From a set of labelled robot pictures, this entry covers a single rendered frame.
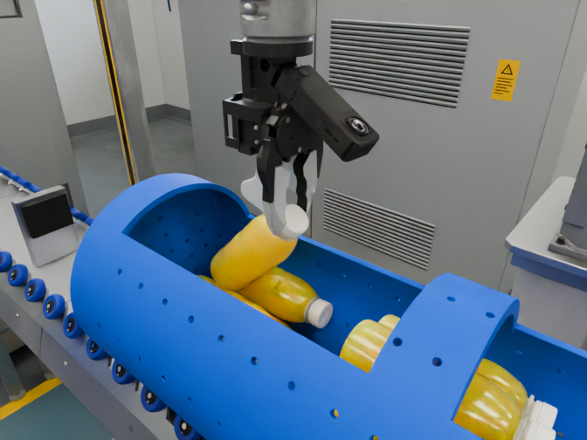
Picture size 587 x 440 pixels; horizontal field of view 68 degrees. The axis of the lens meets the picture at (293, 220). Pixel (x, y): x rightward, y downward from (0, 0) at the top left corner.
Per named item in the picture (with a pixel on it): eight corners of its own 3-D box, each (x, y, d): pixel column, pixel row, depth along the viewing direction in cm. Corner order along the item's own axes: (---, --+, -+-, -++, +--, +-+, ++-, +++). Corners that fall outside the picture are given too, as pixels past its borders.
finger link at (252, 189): (248, 222, 55) (254, 149, 51) (285, 237, 51) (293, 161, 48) (231, 228, 52) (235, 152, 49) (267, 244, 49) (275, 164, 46)
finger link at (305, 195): (286, 198, 59) (277, 136, 54) (321, 211, 56) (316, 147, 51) (271, 209, 57) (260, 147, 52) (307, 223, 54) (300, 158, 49)
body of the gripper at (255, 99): (268, 136, 55) (265, 32, 49) (324, 151, 50) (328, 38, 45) (224, 152, 50) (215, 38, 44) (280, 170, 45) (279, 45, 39)
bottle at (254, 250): (255, 286, 67) (319, 244, 54) (217, 298, 62) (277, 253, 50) (240, 247, 68) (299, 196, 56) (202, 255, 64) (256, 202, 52)
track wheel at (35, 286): (39, 275, 84) (29, 273, 82) (50, 284, 82) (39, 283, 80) (30, 297, 84) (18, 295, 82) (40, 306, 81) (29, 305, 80)
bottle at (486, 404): (376, 324, 49) (540, 406, 39) (348, 380, 47) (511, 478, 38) (357, 310, 43) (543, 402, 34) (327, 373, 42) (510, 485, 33)
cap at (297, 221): (306, 236, 54) (314, 230, 53) (281, 241, 52) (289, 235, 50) (293, 208, 55) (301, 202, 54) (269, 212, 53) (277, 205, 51)
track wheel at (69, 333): (79, 307, 76) (67, 306, 74) (92, 318, 73) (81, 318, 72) (67, 331, 76) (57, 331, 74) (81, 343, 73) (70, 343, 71)
